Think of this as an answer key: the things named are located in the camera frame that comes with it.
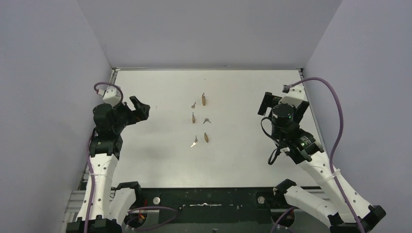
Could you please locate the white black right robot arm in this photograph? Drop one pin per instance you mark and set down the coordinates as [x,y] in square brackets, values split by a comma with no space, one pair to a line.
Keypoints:
[345,210]

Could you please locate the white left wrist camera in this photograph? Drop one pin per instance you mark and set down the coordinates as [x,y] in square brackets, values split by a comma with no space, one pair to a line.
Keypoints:
[111,95]

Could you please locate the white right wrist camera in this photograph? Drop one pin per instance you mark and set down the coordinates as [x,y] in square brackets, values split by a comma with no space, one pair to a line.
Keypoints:
[295,96]

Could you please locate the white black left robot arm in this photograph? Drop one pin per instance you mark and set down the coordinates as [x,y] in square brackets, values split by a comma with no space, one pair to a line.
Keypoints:
[104,207]

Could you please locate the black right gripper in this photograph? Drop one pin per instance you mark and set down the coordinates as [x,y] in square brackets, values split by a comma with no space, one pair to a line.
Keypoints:
[268,100]

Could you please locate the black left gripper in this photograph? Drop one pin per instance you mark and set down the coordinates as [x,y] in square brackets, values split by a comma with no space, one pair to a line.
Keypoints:
[134,111]

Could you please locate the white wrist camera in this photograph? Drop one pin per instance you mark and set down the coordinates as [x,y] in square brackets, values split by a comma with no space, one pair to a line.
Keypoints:
[295,96]
[111,95]

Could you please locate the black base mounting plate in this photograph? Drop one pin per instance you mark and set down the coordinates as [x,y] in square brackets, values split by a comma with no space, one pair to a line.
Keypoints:
[208,205]

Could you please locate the large brass padlock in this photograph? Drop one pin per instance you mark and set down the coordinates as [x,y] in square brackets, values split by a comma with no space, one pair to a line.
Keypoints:
[203,99]

